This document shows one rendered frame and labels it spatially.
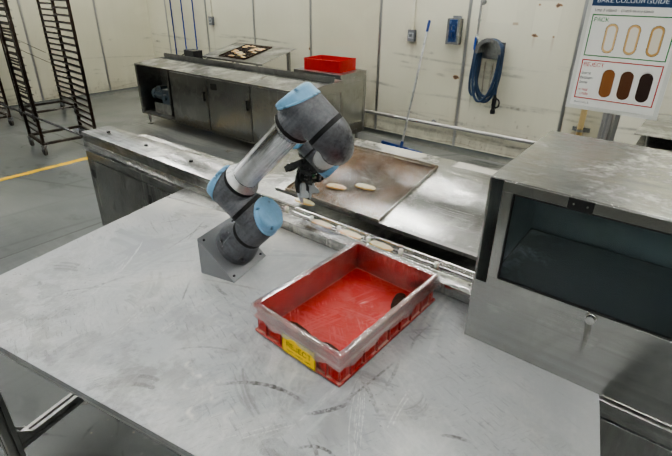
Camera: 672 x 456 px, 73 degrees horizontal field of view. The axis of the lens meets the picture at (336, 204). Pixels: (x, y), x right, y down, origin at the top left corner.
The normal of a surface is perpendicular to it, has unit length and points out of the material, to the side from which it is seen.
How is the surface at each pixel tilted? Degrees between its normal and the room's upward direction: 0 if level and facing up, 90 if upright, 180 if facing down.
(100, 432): 0
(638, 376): 89
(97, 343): 0
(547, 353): 90
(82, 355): 0
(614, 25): 90
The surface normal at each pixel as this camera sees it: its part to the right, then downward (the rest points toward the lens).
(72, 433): 0.01, -0.91
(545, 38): -0.62, 0.33
